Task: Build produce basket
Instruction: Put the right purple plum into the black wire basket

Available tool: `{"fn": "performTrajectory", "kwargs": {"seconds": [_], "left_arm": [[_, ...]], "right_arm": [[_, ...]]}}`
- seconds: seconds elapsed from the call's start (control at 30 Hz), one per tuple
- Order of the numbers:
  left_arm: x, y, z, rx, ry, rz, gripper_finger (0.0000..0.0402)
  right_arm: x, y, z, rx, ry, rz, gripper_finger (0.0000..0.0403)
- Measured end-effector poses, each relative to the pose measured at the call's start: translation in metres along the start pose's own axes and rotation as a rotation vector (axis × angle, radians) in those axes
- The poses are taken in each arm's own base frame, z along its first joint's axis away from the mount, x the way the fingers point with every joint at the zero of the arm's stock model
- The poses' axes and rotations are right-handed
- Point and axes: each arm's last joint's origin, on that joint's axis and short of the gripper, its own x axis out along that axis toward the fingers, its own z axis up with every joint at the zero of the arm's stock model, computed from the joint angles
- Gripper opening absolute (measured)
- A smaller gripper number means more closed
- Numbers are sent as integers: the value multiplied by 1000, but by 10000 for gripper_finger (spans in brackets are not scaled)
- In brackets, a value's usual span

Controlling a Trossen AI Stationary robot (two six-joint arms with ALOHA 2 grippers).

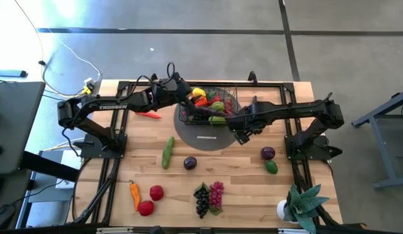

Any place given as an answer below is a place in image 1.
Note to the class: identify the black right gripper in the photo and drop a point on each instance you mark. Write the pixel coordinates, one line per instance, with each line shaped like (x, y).
(250, 123)

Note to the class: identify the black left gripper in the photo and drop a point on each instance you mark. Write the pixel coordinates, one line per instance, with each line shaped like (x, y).
(175, 91)

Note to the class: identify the yellow bell pepper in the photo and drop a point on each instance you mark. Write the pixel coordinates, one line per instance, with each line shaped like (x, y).
(199, 92)

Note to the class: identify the light green bell pepper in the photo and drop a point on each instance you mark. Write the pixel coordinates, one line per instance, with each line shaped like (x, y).
(217, 106)
(217, 120)

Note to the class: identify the dark grape bunch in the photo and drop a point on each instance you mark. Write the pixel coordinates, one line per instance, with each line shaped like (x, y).
(201, 201)
(197, 117)

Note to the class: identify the purple eggplant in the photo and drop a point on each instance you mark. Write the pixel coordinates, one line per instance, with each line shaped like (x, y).
(208, 112)

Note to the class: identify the red bell pepper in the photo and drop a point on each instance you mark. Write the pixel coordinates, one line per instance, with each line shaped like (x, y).
(214, 99)

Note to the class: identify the dark purple plum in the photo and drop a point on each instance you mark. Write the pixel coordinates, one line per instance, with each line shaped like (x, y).
(190, 162)
(268, 152)

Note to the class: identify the green oval fruit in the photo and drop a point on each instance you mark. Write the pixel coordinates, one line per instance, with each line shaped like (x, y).
(271, 167)

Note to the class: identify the orange chili pepper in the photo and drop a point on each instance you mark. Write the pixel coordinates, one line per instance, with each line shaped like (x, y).
(135, 196)

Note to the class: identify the red tomato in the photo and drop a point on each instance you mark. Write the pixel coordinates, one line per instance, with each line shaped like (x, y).
(146, 208)
(156, 192)

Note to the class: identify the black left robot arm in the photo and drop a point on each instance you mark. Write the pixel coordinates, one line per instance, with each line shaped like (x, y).
(112, 106)

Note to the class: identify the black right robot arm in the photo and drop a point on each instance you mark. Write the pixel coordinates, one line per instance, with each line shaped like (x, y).
(292, 109)

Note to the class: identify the gray round woven placemat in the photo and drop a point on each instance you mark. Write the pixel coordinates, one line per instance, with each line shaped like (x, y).
(195, 139)

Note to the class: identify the red chili pepper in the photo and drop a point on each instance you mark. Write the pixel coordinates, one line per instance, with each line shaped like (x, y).
(149, 115)

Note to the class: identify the green cucumber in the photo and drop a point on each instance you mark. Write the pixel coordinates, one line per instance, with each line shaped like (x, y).
(167, 152)

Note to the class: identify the red grape bunch with leaf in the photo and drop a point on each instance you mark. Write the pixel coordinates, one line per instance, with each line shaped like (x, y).
(216, 195)

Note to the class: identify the white and yellow power adapter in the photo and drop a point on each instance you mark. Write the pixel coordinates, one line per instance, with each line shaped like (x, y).
(89, 83)

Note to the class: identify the artificial plant in white pot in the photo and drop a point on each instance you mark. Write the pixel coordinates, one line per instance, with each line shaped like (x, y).
(300, 204)

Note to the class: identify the dark gray desk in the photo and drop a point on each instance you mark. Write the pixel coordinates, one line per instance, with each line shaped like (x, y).
(16, 123)

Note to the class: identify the blue-gray flat bar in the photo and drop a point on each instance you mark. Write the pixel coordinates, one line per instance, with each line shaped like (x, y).
(9, 73)

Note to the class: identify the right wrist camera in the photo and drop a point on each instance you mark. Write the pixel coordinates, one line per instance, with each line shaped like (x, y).
(242, 138)

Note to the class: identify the black frame hook clamp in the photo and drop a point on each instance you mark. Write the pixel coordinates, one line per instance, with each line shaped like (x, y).
(153, 77)
(252, 76)

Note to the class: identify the black aluminium table frame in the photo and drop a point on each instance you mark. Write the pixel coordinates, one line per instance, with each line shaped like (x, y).
(269, 84)

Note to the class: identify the blue-gray metal cart frame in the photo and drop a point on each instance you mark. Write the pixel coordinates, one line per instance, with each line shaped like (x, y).
(383, 152)

